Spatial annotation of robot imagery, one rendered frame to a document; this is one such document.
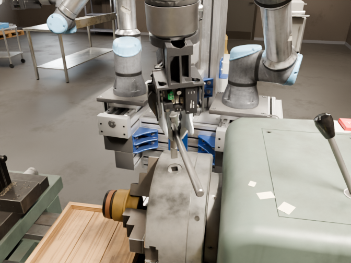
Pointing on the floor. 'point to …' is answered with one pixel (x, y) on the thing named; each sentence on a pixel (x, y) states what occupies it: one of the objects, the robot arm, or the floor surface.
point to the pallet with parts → (11, 32)
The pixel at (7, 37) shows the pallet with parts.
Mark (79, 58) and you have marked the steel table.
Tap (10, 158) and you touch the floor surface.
